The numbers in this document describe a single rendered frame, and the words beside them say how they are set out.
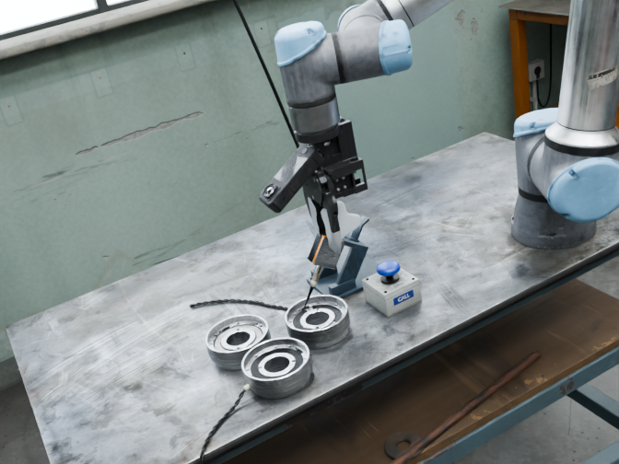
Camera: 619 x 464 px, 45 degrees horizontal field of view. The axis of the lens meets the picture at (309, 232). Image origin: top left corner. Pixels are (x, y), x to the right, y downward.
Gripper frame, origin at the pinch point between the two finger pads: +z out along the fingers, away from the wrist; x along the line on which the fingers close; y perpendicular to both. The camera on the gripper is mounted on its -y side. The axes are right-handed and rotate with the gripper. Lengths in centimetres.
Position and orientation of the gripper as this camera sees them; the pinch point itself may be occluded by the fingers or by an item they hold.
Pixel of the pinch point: (328, 244)
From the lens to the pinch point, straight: 123.6
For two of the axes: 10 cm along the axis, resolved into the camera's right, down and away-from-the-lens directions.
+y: 8.8, -3.5, 3.1
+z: 1.9, 8.7, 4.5
